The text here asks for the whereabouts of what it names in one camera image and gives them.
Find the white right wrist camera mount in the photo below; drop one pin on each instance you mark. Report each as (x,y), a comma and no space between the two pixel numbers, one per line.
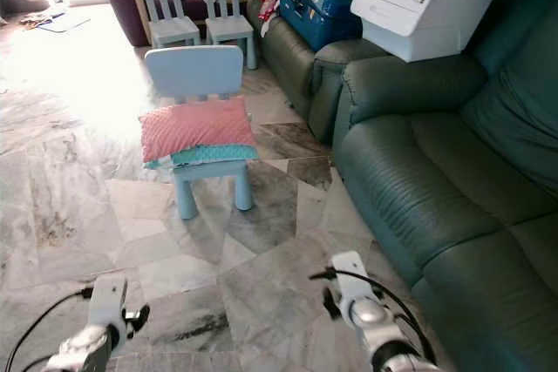
(349,274)

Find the dark green leather sofa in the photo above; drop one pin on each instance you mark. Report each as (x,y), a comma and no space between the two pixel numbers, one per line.
(445,172)

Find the purple sofa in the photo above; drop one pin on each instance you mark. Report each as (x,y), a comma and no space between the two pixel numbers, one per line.
(126,19)

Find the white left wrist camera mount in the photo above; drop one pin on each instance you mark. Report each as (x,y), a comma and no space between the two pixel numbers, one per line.
(109,298)

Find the teal dotted pillow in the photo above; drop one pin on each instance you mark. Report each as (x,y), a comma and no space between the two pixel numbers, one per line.
(215,154)

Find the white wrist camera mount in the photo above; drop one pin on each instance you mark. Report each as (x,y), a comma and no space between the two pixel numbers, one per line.
(109,298)
(349,274)

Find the white plastic storage box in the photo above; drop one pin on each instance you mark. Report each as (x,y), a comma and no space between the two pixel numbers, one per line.
(418,15)

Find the pink dotted pillow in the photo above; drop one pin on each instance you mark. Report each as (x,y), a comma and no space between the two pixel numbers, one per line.
(196,128)

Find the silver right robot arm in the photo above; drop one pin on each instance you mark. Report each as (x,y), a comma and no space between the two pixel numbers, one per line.
(379,324)

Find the blue floor mat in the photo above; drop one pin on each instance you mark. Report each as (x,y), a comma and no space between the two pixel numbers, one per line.
(61,22)

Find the blue suitcase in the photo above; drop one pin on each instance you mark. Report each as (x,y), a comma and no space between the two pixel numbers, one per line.
(318,15)

